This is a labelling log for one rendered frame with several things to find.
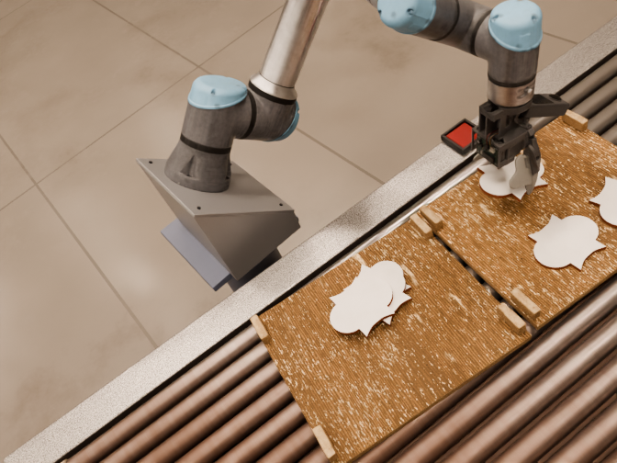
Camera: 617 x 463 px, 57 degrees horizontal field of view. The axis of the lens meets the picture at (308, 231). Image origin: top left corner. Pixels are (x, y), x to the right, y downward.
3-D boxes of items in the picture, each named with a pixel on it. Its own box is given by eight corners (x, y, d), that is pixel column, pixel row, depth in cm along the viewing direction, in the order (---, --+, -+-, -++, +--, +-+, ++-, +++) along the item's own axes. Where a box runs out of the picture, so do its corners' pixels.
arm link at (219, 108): (170, 125, 127) (184, 66, 122) (220, 129, 136) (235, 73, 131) (196, 147, 120) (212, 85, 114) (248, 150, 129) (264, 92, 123)
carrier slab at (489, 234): (416, 217, 123) (415, 212, 122) (562, 118, 129) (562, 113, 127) (537, 331, 101) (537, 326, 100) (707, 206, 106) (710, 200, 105)
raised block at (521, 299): (509, 299, 104) (509, 291, 102) (516, 293, 104) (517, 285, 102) (533, 321, 100) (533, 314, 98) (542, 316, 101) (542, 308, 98)
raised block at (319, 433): (314, 434, 99) (310, 429, 97) (323, 428, 99) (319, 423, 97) (331, 464, 95) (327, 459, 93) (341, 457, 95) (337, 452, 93)
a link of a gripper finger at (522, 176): (509, 205, 107) (497, 163, 103) (532, 190, 108) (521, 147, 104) (521, 209, 104) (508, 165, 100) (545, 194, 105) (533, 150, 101)
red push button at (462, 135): (445, 140, 135) (445, 135, 134) (465, 126, 136) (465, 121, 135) (464, 152, 131) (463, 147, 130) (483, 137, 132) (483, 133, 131)
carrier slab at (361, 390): (252, 324, 118) (250, 321, 117) (415, 220, 123) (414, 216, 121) (337, 472, 96) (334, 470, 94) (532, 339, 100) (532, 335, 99)
